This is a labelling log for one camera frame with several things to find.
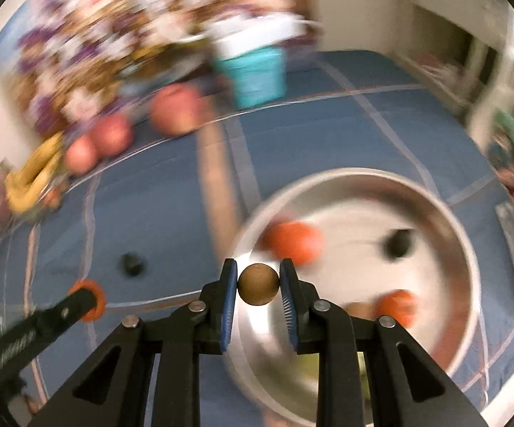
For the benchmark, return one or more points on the blue plaid tablecloth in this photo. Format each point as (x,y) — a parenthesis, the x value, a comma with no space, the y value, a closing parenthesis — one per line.
(355,109)

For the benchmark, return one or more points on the white power strip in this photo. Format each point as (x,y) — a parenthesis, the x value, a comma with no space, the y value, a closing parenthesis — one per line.
(236,35)

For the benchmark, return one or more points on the brown longan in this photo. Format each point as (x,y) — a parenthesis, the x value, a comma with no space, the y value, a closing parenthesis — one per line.
(362,310)
(258,284)

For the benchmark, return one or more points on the green mango right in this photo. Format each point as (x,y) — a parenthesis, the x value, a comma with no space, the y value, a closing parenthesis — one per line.
(364,380)

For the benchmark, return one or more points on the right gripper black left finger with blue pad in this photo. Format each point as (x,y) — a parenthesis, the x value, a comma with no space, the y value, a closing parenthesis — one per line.
(149,367)

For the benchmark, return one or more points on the white chair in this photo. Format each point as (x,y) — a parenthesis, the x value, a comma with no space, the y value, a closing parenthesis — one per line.
(498,94)

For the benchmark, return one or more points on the black plum in tray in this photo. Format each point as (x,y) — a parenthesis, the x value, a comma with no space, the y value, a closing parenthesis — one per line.
(399,243)

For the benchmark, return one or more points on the teal plastic box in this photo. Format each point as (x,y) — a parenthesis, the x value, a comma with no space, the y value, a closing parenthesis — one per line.
(256,77)

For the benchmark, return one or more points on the yellow banana bunch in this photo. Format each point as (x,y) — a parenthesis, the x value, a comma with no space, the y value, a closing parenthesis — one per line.
(24,187)

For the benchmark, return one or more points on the white shelf cabinet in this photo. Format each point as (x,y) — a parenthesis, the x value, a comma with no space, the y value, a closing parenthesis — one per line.
(452,45)

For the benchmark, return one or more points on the glass fruit bowl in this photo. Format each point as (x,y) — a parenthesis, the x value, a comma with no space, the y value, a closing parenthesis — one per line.
(50,199)

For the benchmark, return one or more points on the brown longan in tray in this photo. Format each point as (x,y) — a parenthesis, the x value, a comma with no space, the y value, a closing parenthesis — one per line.
(362,310)

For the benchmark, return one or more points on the large red apple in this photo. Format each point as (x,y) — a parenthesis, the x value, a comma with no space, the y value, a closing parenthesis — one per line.
(179,109)

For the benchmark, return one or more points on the middle red apple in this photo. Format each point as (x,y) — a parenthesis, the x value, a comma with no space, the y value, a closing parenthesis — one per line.
(112,135)

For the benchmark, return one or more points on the orange tangerine with stem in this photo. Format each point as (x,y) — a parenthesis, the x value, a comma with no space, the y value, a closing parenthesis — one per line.
(400,304)

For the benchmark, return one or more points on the small pink apple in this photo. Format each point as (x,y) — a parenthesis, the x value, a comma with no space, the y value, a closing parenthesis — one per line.
(81,156)

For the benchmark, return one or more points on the black plum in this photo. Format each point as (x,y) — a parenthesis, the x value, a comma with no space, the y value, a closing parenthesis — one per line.
(132,264)
(399,243)

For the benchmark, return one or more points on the floral oil painting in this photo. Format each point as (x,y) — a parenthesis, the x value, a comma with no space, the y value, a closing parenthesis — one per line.
(66,63)

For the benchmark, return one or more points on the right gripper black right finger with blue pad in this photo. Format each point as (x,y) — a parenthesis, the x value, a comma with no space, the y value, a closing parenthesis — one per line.
(408,388)

